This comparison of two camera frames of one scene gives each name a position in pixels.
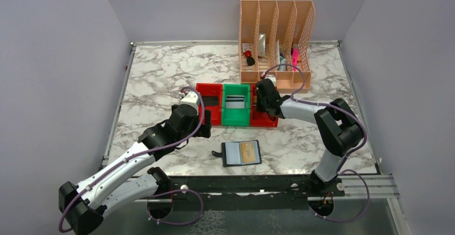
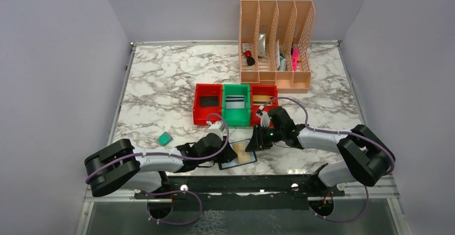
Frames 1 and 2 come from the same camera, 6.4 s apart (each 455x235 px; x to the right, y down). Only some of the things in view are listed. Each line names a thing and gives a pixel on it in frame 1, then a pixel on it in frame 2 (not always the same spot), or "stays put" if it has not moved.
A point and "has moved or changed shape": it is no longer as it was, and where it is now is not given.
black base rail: [248, 192] stays put
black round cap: [250, 61] stays put
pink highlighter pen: [295, 58] stays put
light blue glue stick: [283, 61] stays put
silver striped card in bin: [233, 102] stays put
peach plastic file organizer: [275, 38] stays put
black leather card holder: [222, 153] has moved or changed shape
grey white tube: [262, 45] stays put
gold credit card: [248, 152] has moved or changed shape
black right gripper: [261, 106] -> [258, 138]
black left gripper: [204, 129] -> [227, 151]
